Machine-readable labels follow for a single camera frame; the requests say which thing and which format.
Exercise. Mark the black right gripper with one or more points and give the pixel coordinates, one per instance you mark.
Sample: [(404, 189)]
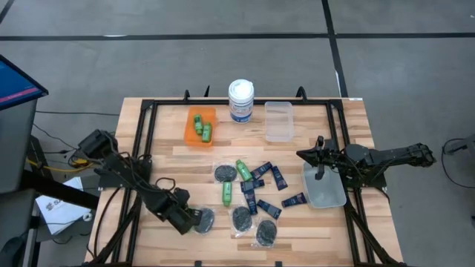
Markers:
[(330, 154)]

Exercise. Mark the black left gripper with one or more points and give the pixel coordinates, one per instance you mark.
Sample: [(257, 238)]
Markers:
[(178, 209)]

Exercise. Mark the bagged black comb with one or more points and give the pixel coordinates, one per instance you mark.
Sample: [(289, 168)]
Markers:
[(242, 219), (225, 173), (265, 233), (206, 220)]

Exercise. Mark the dark blue travel tube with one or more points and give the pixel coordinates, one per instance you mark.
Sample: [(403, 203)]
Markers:
[(279, 178), (252, 185), (261, 170), (294, 200), (269, 209), (251, 202)]

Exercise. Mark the green travel bottle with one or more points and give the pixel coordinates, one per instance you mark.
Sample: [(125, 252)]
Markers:
[(244, 170), (207, 132), (227, 193), (198, 124)]

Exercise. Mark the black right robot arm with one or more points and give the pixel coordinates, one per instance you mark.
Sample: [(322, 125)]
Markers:
[(401, 154)]

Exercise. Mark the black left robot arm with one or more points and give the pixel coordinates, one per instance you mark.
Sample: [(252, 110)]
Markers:
[(126, 174)]

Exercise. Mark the translucent plastic tub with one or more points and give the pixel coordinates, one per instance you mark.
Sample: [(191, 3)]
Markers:
[(326, 193)]

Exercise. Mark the clear rectangular plastic container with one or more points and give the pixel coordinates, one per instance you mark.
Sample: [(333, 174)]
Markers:
[(279, 122)]

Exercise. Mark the orange plastic bin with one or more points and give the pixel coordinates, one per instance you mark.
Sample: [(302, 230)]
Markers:
[(191, 139)]

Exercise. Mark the white wipes canister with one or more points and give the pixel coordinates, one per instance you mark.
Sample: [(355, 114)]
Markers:
[(241, 100)]

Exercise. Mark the white printed paper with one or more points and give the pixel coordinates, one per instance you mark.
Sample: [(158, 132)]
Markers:
[(59, 211)]

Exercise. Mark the grey cabinet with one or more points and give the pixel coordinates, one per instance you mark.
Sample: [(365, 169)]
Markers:
[(15, 148)]

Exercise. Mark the monitor with blue screen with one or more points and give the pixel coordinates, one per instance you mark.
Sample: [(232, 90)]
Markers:
[(15, 83)]

